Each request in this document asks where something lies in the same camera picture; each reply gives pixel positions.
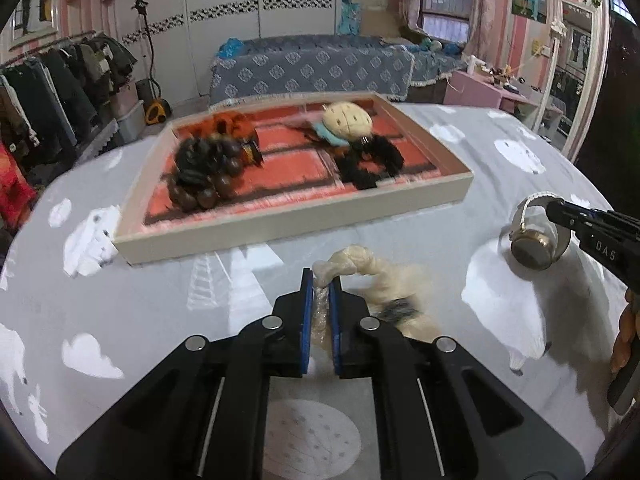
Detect cream fabric scrunchie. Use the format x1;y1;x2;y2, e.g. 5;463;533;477
311;245;442;351

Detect burger plush hair clip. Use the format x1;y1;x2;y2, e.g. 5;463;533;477
284;101;373;148

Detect brown wooden bead bracelet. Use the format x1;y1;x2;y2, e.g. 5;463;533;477
165;131;249;213

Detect orange fabric scrunchie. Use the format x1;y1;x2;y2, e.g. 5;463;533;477
190;112;258;142

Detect colourful flower black hair claw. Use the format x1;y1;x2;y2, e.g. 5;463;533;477
240;138;264;167

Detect person's hand at right edge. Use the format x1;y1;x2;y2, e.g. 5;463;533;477
611;289;639;374

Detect white framed standing mirror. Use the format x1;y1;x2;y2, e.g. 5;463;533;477
534;0;608;160

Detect pink bedside desk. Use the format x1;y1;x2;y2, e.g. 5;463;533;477
444;72;538;115

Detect beige tray with red lining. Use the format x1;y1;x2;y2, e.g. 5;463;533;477
113;92;473;264

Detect window with pink curtains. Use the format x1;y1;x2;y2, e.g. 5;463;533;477
399;0;497;60

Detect bed with blue patterned cover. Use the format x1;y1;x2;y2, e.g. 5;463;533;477
209;35;466;105

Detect red orange coat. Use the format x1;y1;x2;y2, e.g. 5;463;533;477
0;145;37;231

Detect garment steamer on stand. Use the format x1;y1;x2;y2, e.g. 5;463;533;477
131;0;172;126

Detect plastic storage boxes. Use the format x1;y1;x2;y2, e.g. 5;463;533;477
110;82;145;143

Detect dark hanging clothes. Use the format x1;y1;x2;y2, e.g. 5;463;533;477
0;34;139;162

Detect white wardrobe with checker band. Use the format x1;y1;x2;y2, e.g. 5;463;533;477
115;0;340;104

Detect metal clothes rack rail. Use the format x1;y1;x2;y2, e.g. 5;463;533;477
0;30;99;69

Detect framed wedding photo left wall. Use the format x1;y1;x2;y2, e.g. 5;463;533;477
9;0;56;49

